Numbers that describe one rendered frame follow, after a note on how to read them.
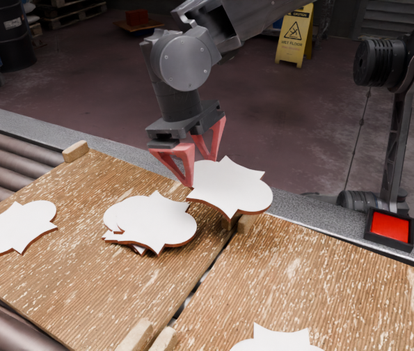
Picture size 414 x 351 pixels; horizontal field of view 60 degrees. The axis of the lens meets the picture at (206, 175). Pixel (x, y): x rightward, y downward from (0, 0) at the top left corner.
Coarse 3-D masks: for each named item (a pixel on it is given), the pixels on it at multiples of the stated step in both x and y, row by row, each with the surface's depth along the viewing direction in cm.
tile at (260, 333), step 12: (264, 336) 45; (276, 336) 45; (288, 336) 45; (300, 336) 45; (240, 348) 44; (252, 348) 44; (264, 348) 44; (276, 348) 44; (288, 348) 44; (300, 348) 44; (312, 348) 44
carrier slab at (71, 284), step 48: (48, 192) 69; (96, 192) 69; (144, 192) 69; (48, 240) 59; (96, 240) 59; (192, 240) 59; (0, 288) 52; (48, 288) 52; (96, 288) 52; (144, 288) 52; (192, 288) 53; (96, 336) 46
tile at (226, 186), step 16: (208, 160) 56; (224, 160) 57; (208, 176) 53; (224, 176) 54; (240, 176) 54; (256, 176) 54; (192, 192) 50; (208, 192) 51; (224, 192) 51; (240, 192) 51; (256, 192) 52; (224, 208) 49; (240, 208) 49; (256, 208) 49
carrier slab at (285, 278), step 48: (240, 240) 59; (288, 240) 59; (336, 240) 59; (240, 288) 52; (288, 288) 52; (336, 288) 52; (384, 288) 52; (192, 336) 46; (240, 336) 46; (336, 336) 46; (384, 336) 46
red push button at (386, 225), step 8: (376, 216) 65; (384, 216) 65; (376, 224) 63; (384, 224) 63; (392, 224) 63; (400, 224) 63; (408, 224) 63; (376, 232) 62; (384, 232) 62; (392, 232) 62; (400, 232) 62; (400, 240) 60
